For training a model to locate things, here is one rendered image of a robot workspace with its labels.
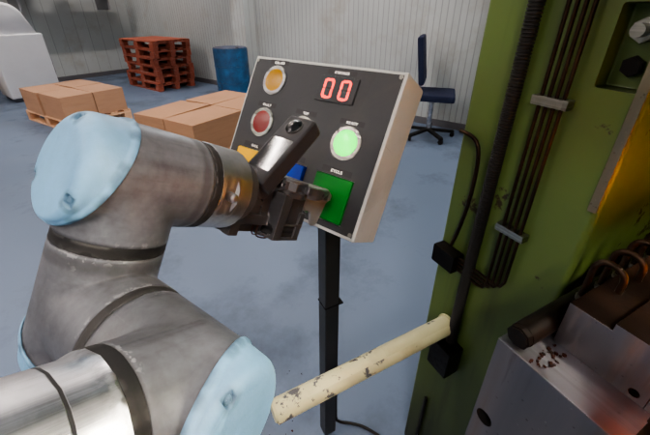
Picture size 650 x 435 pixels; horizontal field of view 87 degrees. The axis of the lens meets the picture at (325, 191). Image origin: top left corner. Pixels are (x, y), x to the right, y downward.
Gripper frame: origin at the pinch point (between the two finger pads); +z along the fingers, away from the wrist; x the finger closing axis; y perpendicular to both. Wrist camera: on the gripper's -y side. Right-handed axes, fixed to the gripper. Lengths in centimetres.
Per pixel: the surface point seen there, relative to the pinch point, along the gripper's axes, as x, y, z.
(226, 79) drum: -411, -86, 290
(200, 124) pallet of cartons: -220, -8, 132
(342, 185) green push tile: 2.1, -1.9, 1.2
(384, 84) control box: 3.5, -19.2, 1.6
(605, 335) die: 39.2, 4.6, 2.7
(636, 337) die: 41.1, 3.3, 0.9
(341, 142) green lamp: -0.5, -8.5, 1.2
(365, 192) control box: 6.2, -1.8, 1.6
